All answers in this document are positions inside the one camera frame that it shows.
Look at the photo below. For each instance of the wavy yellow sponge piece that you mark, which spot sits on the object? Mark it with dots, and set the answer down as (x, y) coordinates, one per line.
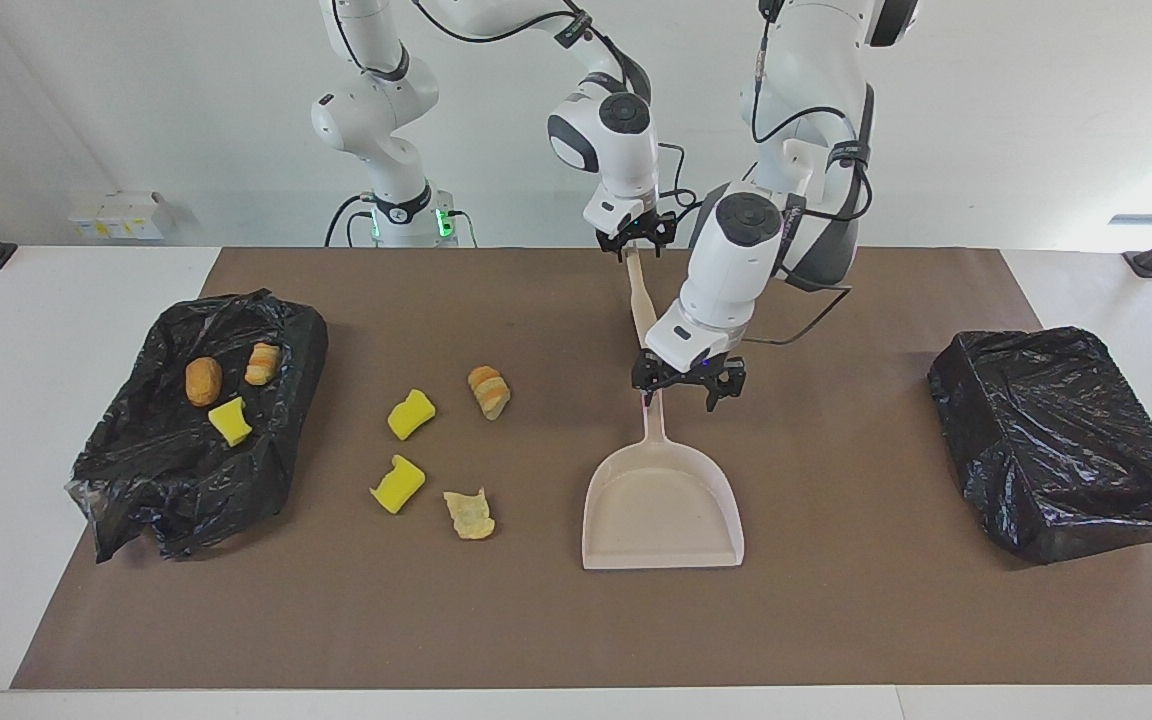
(411, 415)

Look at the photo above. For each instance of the green and yellow sponge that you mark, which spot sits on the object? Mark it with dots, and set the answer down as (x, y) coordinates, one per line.
(231, 422)

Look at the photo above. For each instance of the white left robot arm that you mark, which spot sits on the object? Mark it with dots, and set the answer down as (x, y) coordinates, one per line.
(736, 260)

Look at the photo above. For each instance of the notched yellow sponge piece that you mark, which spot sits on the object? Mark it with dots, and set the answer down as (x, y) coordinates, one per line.
(398, 487)

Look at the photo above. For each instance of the pale yellow toy pastry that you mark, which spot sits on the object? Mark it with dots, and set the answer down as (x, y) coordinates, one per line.
(262, 364)

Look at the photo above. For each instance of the taut black bag-lined bin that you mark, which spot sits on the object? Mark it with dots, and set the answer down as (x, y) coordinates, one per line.
(1056, 440)

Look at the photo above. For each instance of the pale yellow crinkled chip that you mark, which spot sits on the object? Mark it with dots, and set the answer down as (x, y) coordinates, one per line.
(471, 515)

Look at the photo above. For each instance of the beige plastic dustpan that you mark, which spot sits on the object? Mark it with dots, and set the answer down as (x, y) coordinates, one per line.
(661, 510)

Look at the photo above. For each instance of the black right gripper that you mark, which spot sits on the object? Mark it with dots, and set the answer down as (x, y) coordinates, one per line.
(639, 222)

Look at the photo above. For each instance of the brown table mat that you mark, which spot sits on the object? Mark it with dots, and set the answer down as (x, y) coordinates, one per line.
(576, 640)

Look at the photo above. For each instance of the orange striped toy croissant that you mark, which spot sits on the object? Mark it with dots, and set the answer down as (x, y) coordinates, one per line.
(489, 393)

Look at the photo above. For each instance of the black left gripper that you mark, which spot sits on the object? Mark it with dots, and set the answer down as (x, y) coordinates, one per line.
(693, 372)

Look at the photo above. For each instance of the open black bag-lined bin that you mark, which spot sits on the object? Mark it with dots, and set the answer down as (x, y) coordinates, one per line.
(166, 470)

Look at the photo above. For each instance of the beige brush black bristles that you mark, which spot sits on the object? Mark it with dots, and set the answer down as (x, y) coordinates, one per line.
(641, 300)

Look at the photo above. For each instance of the brown toy bread roll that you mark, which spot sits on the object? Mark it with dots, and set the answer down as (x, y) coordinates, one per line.
(203, 382)

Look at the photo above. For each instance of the white wall socket box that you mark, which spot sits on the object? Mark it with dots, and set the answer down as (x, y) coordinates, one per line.
(116, 217)

